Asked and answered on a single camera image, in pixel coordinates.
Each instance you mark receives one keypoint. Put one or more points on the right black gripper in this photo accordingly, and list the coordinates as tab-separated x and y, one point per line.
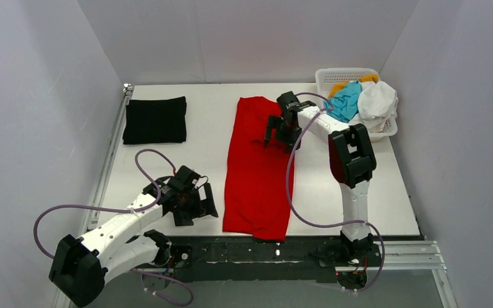
283	126

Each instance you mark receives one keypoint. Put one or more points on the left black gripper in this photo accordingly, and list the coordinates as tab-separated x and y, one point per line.
199	204

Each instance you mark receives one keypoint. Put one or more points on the red t shirt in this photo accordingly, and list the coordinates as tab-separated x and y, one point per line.
254	193

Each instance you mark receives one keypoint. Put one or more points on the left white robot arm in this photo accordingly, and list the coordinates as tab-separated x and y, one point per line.
83	265

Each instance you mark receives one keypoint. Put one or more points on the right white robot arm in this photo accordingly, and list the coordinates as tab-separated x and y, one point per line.
351	161

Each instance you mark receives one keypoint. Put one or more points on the white plastic laundry basket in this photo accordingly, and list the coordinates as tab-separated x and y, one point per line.
327	78

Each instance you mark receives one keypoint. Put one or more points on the light blue t shirt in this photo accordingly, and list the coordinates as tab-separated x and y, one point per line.
343	106

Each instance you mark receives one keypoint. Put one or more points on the folded black t shirt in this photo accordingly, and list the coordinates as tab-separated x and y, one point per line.
155	121

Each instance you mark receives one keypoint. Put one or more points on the white t shirt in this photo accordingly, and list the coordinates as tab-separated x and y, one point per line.
377	103

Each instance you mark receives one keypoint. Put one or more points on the yellow t shirt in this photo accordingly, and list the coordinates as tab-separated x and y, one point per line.
339	86

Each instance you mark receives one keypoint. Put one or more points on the left side aluminium rail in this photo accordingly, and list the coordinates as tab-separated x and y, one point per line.
91	217

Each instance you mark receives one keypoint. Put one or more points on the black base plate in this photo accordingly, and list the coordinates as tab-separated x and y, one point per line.
211	258

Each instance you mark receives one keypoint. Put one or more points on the aluminium frame rail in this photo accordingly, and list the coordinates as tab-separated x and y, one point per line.
397	254

